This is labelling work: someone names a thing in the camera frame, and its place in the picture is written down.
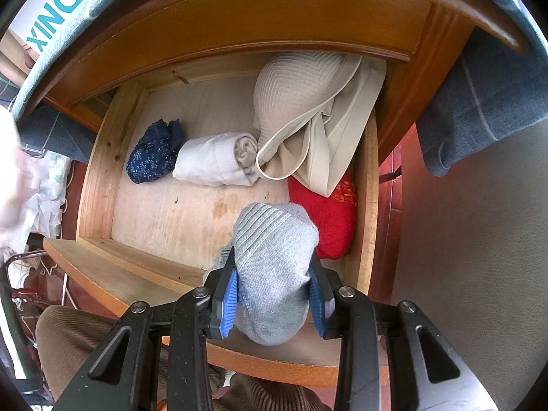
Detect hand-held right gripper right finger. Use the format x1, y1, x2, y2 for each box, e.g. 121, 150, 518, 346
306, 252, 499, 411

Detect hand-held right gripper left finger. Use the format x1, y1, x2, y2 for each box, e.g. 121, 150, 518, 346
53, 246, 240, 411

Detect grey ribbed sock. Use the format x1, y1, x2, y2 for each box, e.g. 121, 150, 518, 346
203, 202, 320, 347

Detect wooden drawer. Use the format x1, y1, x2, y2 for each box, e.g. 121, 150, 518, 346
43, 51, 390, 388

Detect dark blue speckled sock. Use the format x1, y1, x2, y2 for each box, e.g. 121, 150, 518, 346
126, 120, 185, 185

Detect beige ribbed bra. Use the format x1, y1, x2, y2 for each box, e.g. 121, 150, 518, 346
252, 51, 388, 198

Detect cream rolled underwear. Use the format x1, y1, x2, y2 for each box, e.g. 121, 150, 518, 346
172, 133, 260, 188

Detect red embroidered cloth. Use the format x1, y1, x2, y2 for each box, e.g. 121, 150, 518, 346
288, 167, 358, 260

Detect white floral bedding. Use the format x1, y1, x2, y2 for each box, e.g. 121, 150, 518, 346
0, 107, 73, 258

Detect wooden nightstand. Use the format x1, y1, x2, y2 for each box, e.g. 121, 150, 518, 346
32, 0, 529, 304

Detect grey plaid bedding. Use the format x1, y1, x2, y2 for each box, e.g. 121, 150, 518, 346
0, 78, 22, 105

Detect white shoe box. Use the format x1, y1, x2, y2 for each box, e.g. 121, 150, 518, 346
0, 0, 125, 52

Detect brown corduroy pants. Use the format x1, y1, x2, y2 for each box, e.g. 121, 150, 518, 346
36, 306, 330, 411

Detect white cable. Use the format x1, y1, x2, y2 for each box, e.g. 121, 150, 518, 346
40, 261, 75, 309

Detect black curved frame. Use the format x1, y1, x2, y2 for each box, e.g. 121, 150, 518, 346
0, 252, 43, 395

